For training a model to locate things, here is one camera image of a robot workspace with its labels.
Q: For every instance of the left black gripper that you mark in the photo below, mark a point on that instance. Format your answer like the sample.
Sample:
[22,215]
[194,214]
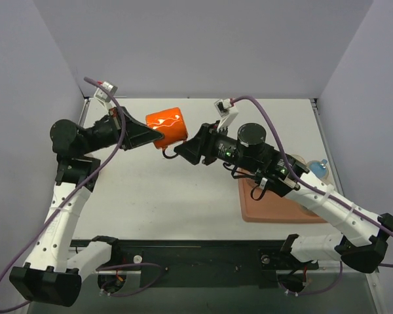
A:
[124,129]

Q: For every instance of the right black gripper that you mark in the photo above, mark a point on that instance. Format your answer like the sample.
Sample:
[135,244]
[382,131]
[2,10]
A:
[205,144]

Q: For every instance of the orange mug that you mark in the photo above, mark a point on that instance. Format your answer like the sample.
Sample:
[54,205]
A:
[171,124]

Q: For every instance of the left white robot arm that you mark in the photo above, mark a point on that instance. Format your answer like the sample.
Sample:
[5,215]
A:
[49,275]

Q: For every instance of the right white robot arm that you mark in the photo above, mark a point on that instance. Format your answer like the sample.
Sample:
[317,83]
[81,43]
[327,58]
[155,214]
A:
[361,240]

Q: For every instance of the blue mug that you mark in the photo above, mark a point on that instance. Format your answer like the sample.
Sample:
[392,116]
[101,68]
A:
[319,168]

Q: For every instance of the salmon pink tray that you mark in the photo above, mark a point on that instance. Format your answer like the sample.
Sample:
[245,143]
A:
[271,208]

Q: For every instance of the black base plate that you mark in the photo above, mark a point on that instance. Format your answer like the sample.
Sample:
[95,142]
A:
[210,263]

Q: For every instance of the aluminium frame rail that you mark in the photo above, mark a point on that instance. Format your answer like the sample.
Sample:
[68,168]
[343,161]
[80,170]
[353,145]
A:
[333,173]

